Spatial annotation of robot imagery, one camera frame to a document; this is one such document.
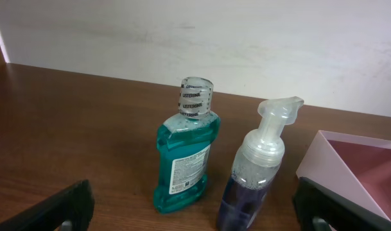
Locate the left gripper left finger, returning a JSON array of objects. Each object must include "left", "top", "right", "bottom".
[{"left": 0, "top": 180, "right": 95, "bottom": 231}]

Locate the teal mouthwash bottle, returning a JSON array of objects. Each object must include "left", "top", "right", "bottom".
[{"left": 153, "top": 77, "right": 221, "bottom": 214}]

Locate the purple foam soap pump bottle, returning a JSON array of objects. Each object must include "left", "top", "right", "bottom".
[{"left": 216, "top": 96, "right": 304, "bottom": 230}]

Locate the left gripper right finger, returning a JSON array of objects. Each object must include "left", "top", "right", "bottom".
[{"left": 292, "top": 177, "right": 391, "bottom": 231}]

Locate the white box pink interior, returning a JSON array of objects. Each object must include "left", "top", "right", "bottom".
[{"left": 296, "top": 130, "right": 391, "bottom": 221}]

